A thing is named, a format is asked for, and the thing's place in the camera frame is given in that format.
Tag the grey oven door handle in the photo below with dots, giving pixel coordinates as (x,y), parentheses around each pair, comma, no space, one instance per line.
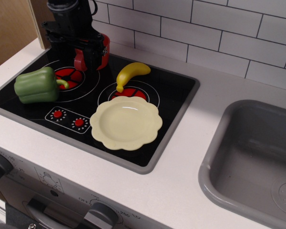
(53,216)

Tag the grey toy sink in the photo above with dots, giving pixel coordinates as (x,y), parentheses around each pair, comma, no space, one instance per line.
(244,169)

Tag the red plastic cup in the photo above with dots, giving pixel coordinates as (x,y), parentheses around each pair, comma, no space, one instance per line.
(81,63)

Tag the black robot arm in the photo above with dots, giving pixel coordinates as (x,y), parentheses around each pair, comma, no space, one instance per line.
(69,3)

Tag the yellow toy banana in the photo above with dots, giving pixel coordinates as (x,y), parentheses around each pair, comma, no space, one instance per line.
(128,72)

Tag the black toy stovetop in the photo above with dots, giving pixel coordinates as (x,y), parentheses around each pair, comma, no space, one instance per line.
(67,119)

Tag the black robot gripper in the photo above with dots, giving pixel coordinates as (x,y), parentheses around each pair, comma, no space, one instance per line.
(72,29)

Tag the grey right oven knob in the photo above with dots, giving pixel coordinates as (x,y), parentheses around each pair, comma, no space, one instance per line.
(101,216)

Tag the green toy bell pepper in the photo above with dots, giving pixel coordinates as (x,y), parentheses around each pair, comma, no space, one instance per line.
(38,86)

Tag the cream scalloped plate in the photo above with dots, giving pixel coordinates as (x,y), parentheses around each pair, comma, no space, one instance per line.
(126,123)

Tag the wooden side panel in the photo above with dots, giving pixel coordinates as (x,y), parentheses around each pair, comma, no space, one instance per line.
(20,24)

